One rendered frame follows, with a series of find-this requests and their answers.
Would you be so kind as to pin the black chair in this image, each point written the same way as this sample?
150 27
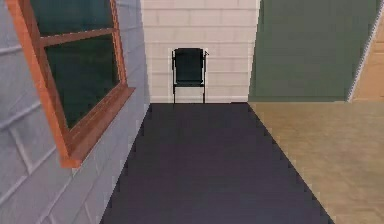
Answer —
188 68

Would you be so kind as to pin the orange wooden framed window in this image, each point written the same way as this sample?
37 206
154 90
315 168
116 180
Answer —
81 133

